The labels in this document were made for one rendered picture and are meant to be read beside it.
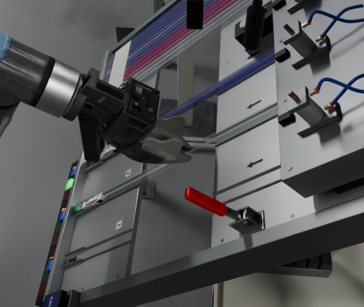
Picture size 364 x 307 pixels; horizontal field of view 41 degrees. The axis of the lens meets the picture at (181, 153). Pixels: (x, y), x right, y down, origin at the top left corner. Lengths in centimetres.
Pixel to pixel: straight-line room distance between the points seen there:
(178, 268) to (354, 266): 52
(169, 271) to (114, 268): 15
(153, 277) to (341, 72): 38
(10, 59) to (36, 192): 130
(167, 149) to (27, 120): 147
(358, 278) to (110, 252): 53
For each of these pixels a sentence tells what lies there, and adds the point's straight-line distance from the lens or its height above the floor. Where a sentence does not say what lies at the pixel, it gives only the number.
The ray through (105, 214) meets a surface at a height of 79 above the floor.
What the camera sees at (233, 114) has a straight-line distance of 77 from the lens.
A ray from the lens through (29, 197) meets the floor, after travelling 194.
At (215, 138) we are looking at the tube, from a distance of 75.
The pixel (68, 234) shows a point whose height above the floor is 73.
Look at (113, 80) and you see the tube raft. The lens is 118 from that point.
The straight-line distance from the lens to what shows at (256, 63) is 78.
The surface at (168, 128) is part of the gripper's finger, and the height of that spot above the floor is 98.
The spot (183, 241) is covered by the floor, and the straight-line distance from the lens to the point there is 176.
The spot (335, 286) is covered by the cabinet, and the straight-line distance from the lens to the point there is 107.
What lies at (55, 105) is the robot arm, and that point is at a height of 108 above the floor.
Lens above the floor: 158
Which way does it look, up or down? 53 degrees down
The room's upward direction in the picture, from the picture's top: straight up
